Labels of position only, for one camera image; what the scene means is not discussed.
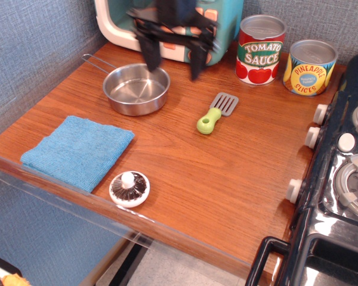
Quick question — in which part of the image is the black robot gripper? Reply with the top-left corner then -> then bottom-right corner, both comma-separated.
127,7 -> 218,80

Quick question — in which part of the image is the grey spatula green handle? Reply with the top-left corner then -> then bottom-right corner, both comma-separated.
196,92 -> 239,135

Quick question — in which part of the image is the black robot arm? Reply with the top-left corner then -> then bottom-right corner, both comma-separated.
127,1 -> 217,80

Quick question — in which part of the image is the stainless steel pan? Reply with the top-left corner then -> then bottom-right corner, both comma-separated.
82,54 -> 171,116

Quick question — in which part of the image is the teal toy microwave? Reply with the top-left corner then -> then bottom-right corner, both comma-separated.
94,0 -> 244,66

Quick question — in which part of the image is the tomato sauce can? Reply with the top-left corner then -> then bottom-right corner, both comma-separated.
235,14 -> 287,85

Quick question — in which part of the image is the pineapple slices can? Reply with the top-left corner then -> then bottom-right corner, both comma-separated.
283,39 -> 338,97

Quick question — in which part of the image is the blue folded cloth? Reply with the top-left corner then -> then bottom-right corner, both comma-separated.
20,116 -> 134,193

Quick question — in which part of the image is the white toy mushroom slice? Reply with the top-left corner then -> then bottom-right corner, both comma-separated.
109,171 -> 150,209

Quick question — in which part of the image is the white stove knob rear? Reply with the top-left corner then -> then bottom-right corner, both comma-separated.
313,104 -> 329,125

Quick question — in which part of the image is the white stove knob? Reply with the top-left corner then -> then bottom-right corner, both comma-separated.
304,127 -> 320,149
313,104 -> 329,125
285,179 -> 303,204

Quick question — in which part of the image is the white stove knob middle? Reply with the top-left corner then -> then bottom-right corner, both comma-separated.
304,127 -> 320,149

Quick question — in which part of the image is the white stove knob front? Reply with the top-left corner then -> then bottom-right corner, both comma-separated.
285,179 -> 303,204

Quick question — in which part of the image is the clear acrylic table guard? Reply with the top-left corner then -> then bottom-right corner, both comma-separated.
0,151 -> 275,286

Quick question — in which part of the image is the black toy stove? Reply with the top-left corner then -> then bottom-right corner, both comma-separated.
246,54 -> 358,285

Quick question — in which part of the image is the yellow object at corner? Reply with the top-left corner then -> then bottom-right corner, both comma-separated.
0,274 -> 30,286

